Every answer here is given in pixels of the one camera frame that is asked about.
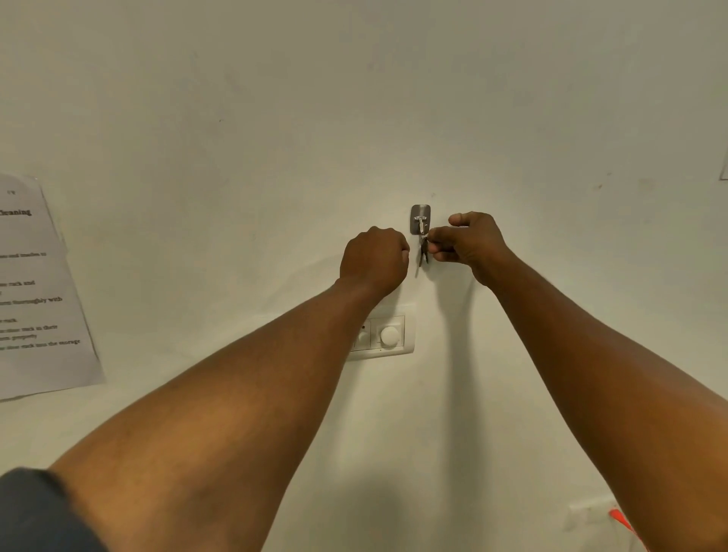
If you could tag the silver metal wall hook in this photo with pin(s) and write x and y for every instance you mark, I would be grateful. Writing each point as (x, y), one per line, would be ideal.
(415, 213)

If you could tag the person's right hand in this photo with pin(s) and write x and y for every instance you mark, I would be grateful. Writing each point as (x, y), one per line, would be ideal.
(472, 244)

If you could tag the white switch panel with dial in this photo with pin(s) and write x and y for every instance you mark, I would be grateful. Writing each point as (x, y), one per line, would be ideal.
(392, 335)

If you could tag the person's left hand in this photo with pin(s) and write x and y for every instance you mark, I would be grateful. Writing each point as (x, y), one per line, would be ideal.
(372, 261)

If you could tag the small white wall plate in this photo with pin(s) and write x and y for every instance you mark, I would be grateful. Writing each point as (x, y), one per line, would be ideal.
(586, 512)

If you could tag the person's left forearm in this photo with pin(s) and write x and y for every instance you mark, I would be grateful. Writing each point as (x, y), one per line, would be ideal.
(227, 426)

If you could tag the metal key bunch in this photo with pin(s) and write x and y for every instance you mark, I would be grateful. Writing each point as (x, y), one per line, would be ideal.
(423, 253)

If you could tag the person's right forearm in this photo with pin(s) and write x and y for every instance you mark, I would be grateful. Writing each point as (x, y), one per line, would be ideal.
(614, 398)

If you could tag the printed white paper sheet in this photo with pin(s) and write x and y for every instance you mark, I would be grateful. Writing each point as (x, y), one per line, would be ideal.
(40, 318)

